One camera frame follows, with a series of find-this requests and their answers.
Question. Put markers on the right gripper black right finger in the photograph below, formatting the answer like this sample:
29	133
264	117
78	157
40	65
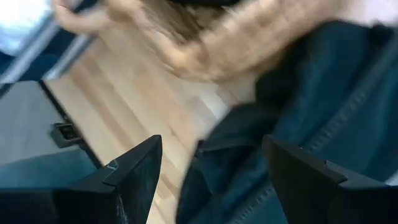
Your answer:
326	202

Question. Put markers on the dark teal jeans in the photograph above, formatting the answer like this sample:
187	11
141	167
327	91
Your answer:
326	93

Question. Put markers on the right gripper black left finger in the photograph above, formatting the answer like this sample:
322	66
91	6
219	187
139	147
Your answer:
130	199

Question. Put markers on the black table edge bracket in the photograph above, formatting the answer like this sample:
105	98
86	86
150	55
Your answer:
66	133

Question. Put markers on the blue floor mat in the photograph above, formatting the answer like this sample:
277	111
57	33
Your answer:
43	169

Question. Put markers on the navy fabric bin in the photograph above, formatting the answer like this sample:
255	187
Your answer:
40	62

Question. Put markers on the woven wicker basket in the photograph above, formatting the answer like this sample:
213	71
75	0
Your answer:
233	40

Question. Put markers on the smooth white garment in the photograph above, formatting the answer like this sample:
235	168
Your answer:
18	25

